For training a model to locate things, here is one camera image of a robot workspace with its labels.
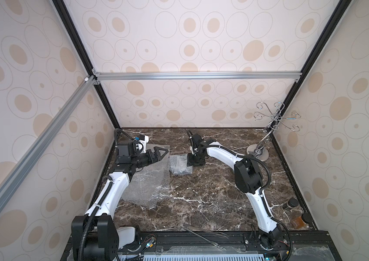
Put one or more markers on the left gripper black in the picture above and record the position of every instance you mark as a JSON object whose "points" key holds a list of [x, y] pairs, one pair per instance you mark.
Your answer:
{"points": [[157, 157]]}

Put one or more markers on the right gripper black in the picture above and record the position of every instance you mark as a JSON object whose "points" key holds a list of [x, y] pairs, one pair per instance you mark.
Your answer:
{"points": [[196, 156]]}

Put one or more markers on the bubble wrap around orange plate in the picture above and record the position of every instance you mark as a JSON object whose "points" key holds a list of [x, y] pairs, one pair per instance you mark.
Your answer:
{"points": [[149, 185]]}

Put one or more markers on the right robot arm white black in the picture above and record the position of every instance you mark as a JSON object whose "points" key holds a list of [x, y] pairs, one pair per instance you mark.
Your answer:
{"points": [[251, 176]]}

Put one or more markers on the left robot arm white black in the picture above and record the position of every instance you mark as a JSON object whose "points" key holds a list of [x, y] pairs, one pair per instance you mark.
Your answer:
{"points": [[94, 234]]}

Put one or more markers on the chrome mug tree stand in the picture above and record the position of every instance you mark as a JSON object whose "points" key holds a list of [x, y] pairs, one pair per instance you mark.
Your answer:
{"points": [[259, 150]]}

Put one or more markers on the spice bottle black label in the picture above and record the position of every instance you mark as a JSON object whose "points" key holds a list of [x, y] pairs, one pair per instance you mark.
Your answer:
{"points": [[290, 204]]}

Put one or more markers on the amber jar black lid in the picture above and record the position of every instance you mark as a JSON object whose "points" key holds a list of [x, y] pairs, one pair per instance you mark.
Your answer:
{"points": [[302, 221]]}

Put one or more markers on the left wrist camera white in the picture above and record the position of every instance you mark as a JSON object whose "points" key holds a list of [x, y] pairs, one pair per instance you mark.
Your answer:
{"points": [[141, 142]]}

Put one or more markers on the horizontal aluminium rail back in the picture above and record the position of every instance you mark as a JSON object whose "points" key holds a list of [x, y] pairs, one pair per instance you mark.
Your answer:
{"points": [[199, 75]]}

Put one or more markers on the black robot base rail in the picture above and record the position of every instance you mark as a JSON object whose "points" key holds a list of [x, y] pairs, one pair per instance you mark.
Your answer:
{"points": [[192, 245]]}

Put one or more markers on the diagonal aluminium rail left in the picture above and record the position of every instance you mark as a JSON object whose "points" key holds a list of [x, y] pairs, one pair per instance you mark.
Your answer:
{"points": [[17, 175]]}

